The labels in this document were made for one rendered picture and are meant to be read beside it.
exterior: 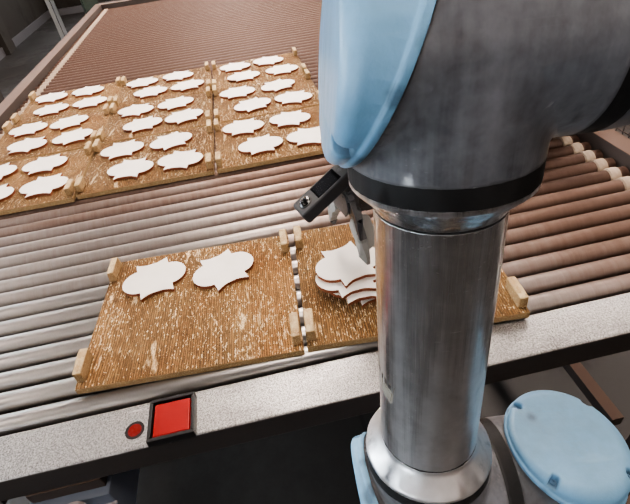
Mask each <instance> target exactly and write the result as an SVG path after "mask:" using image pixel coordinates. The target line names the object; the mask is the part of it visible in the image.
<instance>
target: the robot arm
mask: <svg viewBox="0 0 630 504"><path fill-rule="evenodd" d="M318 91H319V104H320V107H319V123H320V135H321V143H322V149H323V153H324V156H325V158H326V160H327V161H328V162H329V163H331V164H333V165H334V166H333V167H332V168H330V169H329V170H328V171H327V172H326V173H325V174H324V175H323V176H322V177H321V178H320V179H319V180H318V181H317V182H316V183H315V184H314V185H313V186H312V187H311V188H310V189H309V190H308V191H306V192H305V193H304V194H303V195H302V196H301V197H300V198H299V199H298V200H297V201H296V202H295V203H294V205H293V206H294V208H295V209H296V210H297V212H298V213H299V214H300V215H301V216H302V217H303V218H304V219H305V220H306V221H307V222H309V223H310V222H312V221H313V220H314V219H315V218H316V217H317V216H318V215H319V214H320V213H321V212H322V211H324V210H325V209H326V208H327V207H328V214H329V221H330V222H331V223H332V224H336V222H337V220H338V219H337V216H338V215H339V211H341V212H342V213H343V214H344V216H345V217H347V216H350V219H351V220H350V224H349V226H350V229H351V232H352V234H353V236H354V239H355V244H356V247H357V250H358V254H359V258H360V259H362V260H363V261H364V262H365V263H366V264H367V265H369V264H370V251H369V250H370V249H371V248H372V247H373V246H375V272H376V299H377V327H378V357H379V381H380V408H379V409H378V410H377V411H376V413H375V414H374V415H373V417H372V419H371V420H370V423H369V425H368V429H367V432H364V433H362V434H361V435H358V436H355V437H354V438H353V439H352V442H351V454H352V461H353V468H354V473H355V479H356V484H357V489H358V494H359V498H360V503H361V504H626V501H627V498H628V494H629V492H630V450H629V448H628V445H627V444H626V442H625V440H624V438H623V437H622V435H621V434H620V432H619V431H618V430H617V429H616V427H615V426H614V425H613V424H612V423H611V422H610V421H609V420H608V419H607V418H606V417H605V416H604V415H603V414H602V413H600V412H599V411H598V410H596V409H595V408H594V407H592V406H588V405H586V404H584V403H582V402H581V400H580V399H578V398H576V397H573V396H571V395H568V394H565V393H562V392H557V391H551V390H537V391H531V392H528V393H525V394H523V395H521V396H520V397H518V398H517V399H516V400H515V401H514V402H513V403H511V404H510V406H509V407H508V408H507V410H506V413H505V415H500V416H492V417H485V418H480V414H481V407H482V400H483V393H484V386H485V379H486V372H487V365H488V358H489V351H490V344H491V337H492V330H493V324H494V317H495V310H496V303H497V296H498V289H499V282H500V275H501V268H502V261H503V254H504V247H505V240H506V233H507V226H508V219H509V212H510V210H511V209H513V208H515V207H516V206H518V205H520V204H521V203H523V202H525V201H526V200H528V199H529V198H531V197H532V196H533V195H534V194H536V193H537V192H538V190H539V188H540V186H541V183H542V180H543V177H544V171H545V165H546V159H547V155H548V149H549V144H550V141H551V139H552V138H555V137H562V136H570V135H576V134H583V133H591V132H596V131H604V130H609V129H614V128H619V127H624V126H627V125H630V0H322V9H321V22H320V38H319V72H318ZM371 209H373V218H374V225H373V224H372V222H371V219H370V217H369V215H367V214H362V211H365V210H366V211H368V210H371Z"/></svg>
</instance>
